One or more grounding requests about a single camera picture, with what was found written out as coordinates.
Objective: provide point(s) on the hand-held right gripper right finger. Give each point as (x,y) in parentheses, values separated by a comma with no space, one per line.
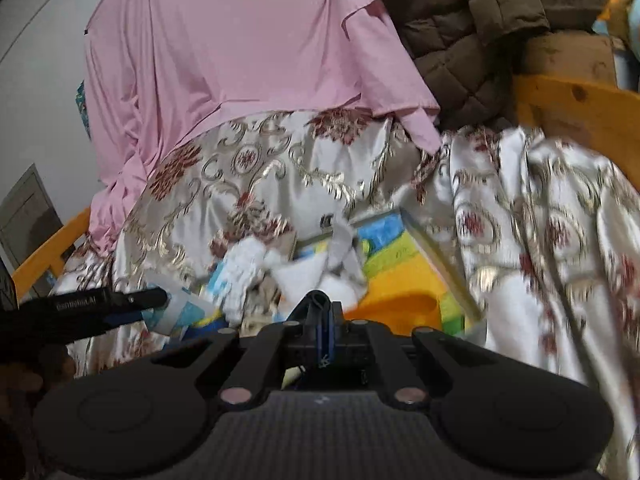
(380,350)

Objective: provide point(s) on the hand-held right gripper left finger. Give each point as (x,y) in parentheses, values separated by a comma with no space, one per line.
(272,345)

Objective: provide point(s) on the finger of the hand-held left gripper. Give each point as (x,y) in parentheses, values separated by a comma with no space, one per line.
(137,299)

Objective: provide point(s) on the white blue plastic packet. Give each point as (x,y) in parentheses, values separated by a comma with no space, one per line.
(172,307)

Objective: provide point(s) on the white cloth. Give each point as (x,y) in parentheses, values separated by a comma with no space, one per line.
(305,280)

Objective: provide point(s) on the white towel with blue print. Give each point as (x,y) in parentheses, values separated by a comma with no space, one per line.
(245,270)

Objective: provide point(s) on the person's left hand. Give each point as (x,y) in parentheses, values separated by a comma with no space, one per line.
(25,380)

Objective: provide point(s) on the colourful printed cloth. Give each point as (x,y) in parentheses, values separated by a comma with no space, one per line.
(400,255)

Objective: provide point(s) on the grey door panel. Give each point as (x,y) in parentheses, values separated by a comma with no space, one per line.
(30,215)

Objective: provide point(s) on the floral satin blanket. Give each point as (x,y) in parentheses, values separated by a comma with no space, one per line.
(525,220)

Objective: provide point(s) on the pink bed sheet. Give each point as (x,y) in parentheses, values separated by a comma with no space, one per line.
(250,60)

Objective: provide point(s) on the brown quilted jacket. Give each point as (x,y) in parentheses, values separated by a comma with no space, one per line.
(465,35)

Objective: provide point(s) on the pale wooden board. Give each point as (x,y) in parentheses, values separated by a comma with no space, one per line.
(565,57)

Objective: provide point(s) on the colourful patterned scarf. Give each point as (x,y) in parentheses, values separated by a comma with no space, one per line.
(620,15)

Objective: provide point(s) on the colourful wall poster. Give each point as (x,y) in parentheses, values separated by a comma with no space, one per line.
(84,110)

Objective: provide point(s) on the wooden bed frame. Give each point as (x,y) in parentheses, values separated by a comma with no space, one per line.
(575,105)

